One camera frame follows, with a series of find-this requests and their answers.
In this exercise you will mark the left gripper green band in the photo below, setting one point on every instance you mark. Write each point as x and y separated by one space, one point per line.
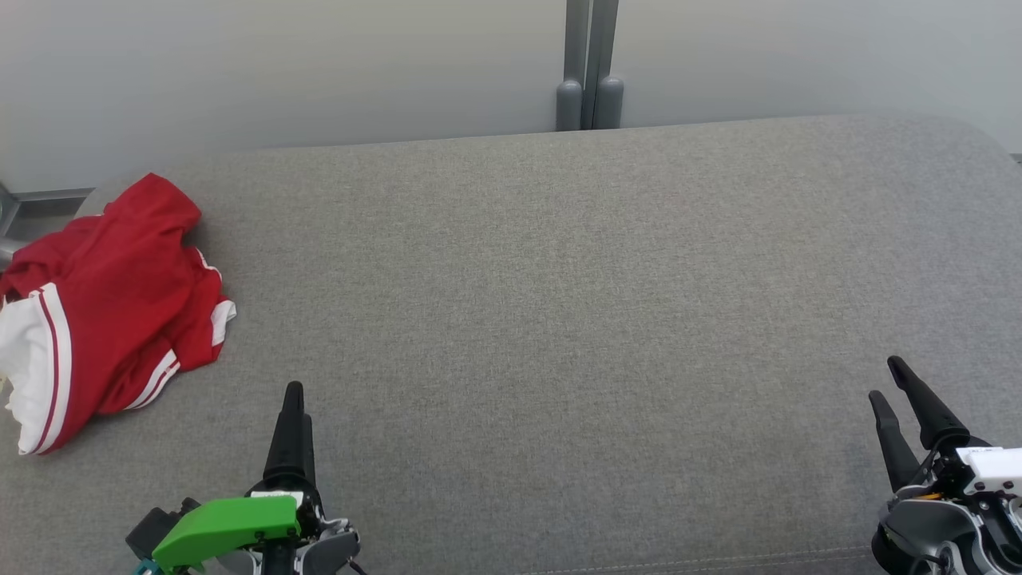
239 527

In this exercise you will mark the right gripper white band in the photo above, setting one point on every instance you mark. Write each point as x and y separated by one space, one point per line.
998 511

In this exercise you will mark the red jersey shirt white sleeves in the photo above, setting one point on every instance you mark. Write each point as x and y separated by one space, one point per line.
120 319

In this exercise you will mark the red shorts white side stripe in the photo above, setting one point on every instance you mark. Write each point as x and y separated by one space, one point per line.
152 204

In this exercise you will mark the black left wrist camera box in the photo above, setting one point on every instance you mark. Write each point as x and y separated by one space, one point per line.
148 527

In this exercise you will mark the grey partition post wheeled foot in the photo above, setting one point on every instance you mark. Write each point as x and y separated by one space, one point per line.
6 212

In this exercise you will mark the grey metal partition post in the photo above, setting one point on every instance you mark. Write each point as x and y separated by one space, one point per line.
568 104

